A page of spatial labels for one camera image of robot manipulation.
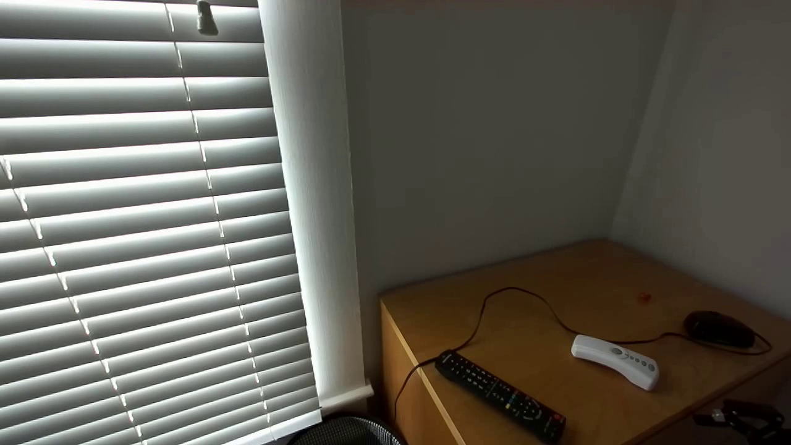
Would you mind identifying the white window blinds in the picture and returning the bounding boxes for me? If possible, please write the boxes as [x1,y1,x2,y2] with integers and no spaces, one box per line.
[0,0,321,445]

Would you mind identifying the black tv remote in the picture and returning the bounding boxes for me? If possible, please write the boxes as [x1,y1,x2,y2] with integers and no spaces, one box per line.
[434,352,566,445]

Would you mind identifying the wooden dresser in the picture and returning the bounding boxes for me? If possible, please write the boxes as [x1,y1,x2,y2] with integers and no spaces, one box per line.
[381,240,791,445]

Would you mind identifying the black oval device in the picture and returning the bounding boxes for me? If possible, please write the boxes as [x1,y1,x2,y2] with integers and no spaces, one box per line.
[682,313,756,350]

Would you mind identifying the white remote control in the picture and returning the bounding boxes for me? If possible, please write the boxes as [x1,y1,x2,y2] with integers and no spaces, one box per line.
[571,334,659,392]

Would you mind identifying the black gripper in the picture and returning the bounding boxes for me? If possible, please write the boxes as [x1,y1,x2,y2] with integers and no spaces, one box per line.
[693,398,789,445]

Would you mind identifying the black trash bin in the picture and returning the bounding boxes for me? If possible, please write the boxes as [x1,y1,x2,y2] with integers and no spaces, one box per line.
[287,416,402,445]

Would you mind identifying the black device cable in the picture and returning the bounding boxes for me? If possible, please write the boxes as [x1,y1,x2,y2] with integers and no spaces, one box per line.
[384,285,775,416]

